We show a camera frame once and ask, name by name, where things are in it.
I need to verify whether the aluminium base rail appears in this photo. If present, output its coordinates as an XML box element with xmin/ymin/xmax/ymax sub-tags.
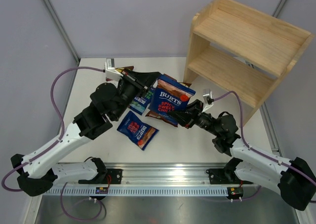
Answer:
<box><xmin>49</xmin><ymin>162</ymin><xmax>284</xmax><ymax>187</ymax></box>

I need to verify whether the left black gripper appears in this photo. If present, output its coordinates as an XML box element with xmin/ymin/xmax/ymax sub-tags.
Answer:
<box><xmin>112</xmin><ymin>68</ymin><xmax>160</xmax><ymax>120</ymax></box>

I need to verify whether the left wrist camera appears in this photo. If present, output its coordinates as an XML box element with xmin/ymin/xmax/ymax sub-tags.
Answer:
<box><xmin>104</xmin><ymin>58</ymin><xmax>122</xmax><ymax>81</ymax></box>

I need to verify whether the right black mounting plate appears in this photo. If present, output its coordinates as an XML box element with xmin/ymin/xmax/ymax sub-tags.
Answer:
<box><xmin>205</xmin><ymin>168</ymin><xmax>231</xmax><ymax>185</ymax></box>

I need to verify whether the Burts spicy sweet chilli bag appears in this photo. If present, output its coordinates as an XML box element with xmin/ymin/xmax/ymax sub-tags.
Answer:
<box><xmin>147</xmin><ymin>74</ymin><xmax>197</xmax><ymax>116</ymax></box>

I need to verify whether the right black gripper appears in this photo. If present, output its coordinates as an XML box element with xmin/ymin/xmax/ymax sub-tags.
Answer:
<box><xmin>167</xmin><ymin>99</ymin><xmax>220</xmax><ymax>137</ymax></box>

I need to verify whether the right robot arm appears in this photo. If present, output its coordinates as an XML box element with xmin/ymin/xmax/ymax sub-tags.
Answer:
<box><xmin>168</xmin><ymin>100</ymin><xmax>316</xmax><ymax>211</ymax></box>

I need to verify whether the white slotted cable duct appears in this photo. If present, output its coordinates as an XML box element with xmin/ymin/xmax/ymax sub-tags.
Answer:
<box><xmin>45</xmin><ymin>186</ymin><xmax>228</xmax><ymax>197</ymax></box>

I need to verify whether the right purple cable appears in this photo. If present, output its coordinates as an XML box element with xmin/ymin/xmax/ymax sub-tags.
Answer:
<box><xmin>212</xmin><ymin>90</ymin><xmax>316</xmax><ymax>202</ymax></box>

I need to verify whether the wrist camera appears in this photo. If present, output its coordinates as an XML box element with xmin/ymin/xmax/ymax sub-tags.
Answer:
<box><xmin>202</xmin><ymin>89</ymin><xmax>214</xmax><ymax>112</ymax></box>
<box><xmin>104</xmin><ymin>58</ymin><xmax>122</xmax><ymax>81</ymax></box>

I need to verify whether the left Chuba cassava chips bag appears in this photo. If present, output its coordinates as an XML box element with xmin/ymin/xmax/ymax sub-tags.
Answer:
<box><xmin>105</xmin><ymin>66</ymin><xmax>134</xmax><ymax>82</ymax></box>

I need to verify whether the wooden two-tier shelf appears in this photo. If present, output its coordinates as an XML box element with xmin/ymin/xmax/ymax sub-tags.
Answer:
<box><xmin>183</xmin><ymin>0</ymin><xmax>314</xmax><ymax>124</ymax></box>

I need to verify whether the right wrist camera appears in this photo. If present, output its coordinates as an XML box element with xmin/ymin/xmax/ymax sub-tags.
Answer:
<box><xmin>202</xmin><ymin>89</ymin><xmax>214</xmax><ymax>112</ymax></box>

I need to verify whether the Burts blue bag with bacon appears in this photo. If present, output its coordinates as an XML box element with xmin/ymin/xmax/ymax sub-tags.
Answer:
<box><xmin>117</xmin><ymin>111</ymin><xmax>159</xmax><ymax>150</ymax></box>

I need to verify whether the right Chuba cassava chips bag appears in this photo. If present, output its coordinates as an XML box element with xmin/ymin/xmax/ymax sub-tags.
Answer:
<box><xmin>145</xmin><ymin>73</ymin><xmax>192</xmax><ymax>128</ymax></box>

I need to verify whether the chuba cassava chips bag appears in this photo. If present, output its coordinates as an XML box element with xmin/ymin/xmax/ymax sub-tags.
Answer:
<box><xmin>105</xmin><ymin>66</ymin><xmax>134</xmax><ymax>82</ymax></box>
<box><xmin>145</xmin><ymin>73</ymin><xmax>192</xmax><ymax>128</ymax></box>

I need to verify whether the Burts sea salt vinegar bag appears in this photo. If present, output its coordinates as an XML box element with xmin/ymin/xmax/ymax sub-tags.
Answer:
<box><xmin>129</xmin><ymin>87</ymin><xmax>155</xmax><ymax>115</ymax></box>

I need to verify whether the black mounting plate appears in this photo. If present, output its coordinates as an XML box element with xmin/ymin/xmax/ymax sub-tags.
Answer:
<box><xmin>99</xmin><ymin>168</ymin><xmax>123</xmax><ymax>185</ymax></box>
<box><xmin>205</xmin><ymin>168</ymin><xmax>231</xmax><ymax>185</ymax></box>

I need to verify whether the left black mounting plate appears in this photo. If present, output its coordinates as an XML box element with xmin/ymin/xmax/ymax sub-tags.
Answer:
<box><xmin>99</xmin><ymin>168</ymin><xmax>123</xmax><ymax>185</ymax></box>

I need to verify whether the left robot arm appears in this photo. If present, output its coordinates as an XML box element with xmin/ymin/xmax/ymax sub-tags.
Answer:
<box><xmin>11</xmin><ymin>69</ymin><xmax>160</xmax><ymax>197</ymax></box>

